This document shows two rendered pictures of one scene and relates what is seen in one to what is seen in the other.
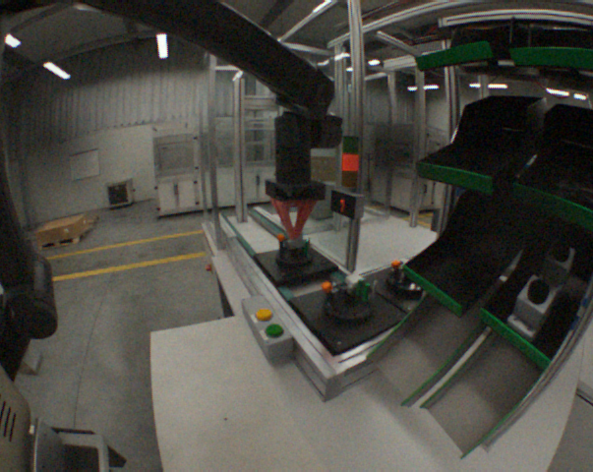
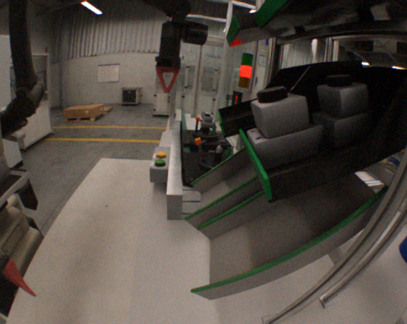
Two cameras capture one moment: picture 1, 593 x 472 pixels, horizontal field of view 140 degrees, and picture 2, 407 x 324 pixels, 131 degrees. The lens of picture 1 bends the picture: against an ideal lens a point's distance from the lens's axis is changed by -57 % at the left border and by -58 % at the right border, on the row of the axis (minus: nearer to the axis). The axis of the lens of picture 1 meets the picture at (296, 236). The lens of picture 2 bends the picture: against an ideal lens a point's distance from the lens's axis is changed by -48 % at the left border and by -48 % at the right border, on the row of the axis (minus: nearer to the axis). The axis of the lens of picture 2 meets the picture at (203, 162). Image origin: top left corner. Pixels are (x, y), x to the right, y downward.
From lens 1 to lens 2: 0.29 m
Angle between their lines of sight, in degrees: 16
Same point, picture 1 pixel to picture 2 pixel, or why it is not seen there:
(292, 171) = (164, 51)
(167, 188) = (163, 97)
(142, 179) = (148, 89)
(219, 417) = (104, 204)
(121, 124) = (138, 50)
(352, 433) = (170, 245)
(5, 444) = not seen: outside the picture
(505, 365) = (288, 225)
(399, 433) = (202, 265)
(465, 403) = (236, 247)
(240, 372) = (134, 186)
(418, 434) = not seen: hidden behind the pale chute
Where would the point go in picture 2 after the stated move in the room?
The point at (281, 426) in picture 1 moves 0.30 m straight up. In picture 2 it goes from (132, 221) to (120, 125)
